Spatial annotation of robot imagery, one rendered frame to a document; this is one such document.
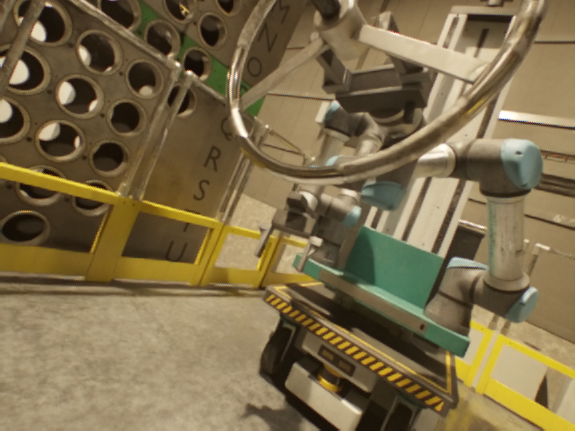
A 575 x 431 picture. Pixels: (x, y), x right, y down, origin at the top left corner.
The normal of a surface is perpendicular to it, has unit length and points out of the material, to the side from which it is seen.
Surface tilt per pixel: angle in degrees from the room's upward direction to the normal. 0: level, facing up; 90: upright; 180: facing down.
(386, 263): 90
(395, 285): 90
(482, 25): 90
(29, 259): 90
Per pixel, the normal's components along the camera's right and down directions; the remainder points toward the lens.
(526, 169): 0.42, 0.04
